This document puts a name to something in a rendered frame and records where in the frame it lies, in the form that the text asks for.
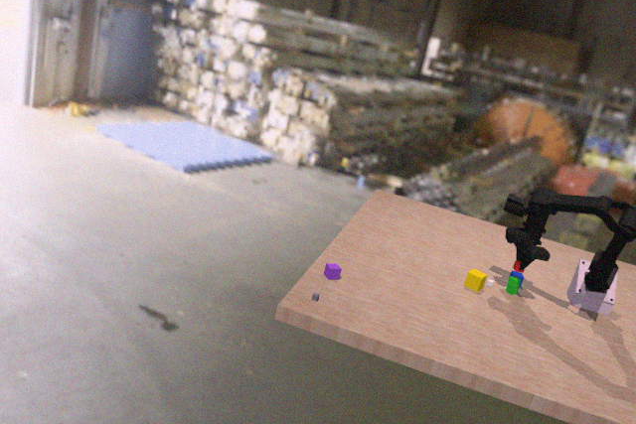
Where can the blue block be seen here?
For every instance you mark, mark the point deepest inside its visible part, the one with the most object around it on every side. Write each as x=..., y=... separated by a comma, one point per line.
x=519, y=275

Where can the yellow block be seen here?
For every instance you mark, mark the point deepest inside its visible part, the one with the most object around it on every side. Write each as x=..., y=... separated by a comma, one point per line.
x=475, y=280

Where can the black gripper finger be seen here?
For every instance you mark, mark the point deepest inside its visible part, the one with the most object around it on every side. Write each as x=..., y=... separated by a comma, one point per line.
x=526, y=260
x=519, y=251

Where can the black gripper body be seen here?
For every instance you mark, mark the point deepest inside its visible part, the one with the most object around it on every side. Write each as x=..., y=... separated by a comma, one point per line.
x=533, y=251

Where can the purple cube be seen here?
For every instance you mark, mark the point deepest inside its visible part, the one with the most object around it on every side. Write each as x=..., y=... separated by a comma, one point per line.
x=332, y=271

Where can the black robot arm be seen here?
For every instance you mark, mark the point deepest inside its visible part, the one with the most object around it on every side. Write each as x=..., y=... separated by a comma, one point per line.
x=543, y=202

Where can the red block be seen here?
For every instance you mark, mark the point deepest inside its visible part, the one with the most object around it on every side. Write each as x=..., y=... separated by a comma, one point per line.
x=517, y=266

